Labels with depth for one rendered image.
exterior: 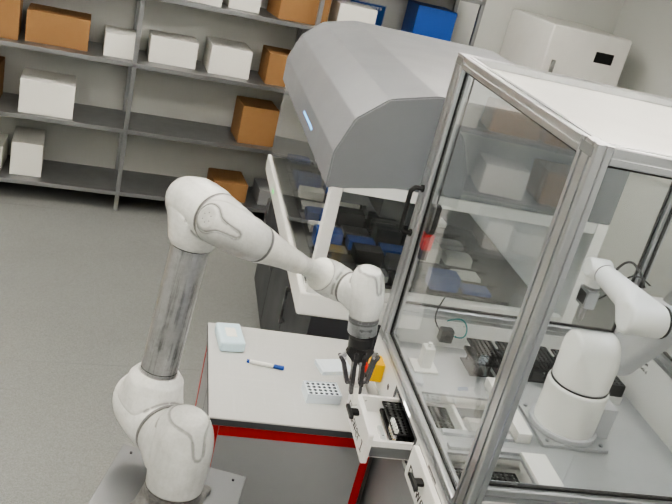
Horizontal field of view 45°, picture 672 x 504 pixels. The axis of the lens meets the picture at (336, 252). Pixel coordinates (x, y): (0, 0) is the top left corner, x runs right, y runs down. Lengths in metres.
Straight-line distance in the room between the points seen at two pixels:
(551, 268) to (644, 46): 5.35
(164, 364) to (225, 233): 0.47
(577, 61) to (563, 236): 4.74
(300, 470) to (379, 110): 1.32
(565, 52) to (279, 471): 4.42
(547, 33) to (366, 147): 3.53
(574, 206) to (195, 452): 1.10
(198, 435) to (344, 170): 1.32
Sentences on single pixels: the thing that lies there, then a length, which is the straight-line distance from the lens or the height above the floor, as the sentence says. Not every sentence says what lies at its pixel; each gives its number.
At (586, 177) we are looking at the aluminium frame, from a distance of 1.78.
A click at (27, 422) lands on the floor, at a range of 3.84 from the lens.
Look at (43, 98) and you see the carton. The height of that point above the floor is 0.74.
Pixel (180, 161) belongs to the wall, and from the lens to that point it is 6.53.
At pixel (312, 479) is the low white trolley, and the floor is 0.54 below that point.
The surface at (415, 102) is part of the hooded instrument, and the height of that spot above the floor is 1.74.
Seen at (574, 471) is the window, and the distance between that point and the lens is 2.21.
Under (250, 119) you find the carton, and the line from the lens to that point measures 6.03.
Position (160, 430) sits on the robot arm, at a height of 1.02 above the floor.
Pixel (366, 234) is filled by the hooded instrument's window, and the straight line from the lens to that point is 3.19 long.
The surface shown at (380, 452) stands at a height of 0.86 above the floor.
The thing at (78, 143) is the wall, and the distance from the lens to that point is 6.46.
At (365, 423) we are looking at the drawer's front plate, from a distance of 2.50.
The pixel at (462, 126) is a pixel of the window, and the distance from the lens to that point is 2.55.
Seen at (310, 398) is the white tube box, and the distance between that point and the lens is 2.81.
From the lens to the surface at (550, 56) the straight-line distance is 6.38.
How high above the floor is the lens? 2.29
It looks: 22 degrees down
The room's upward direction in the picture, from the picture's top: 14 degrees clockwise
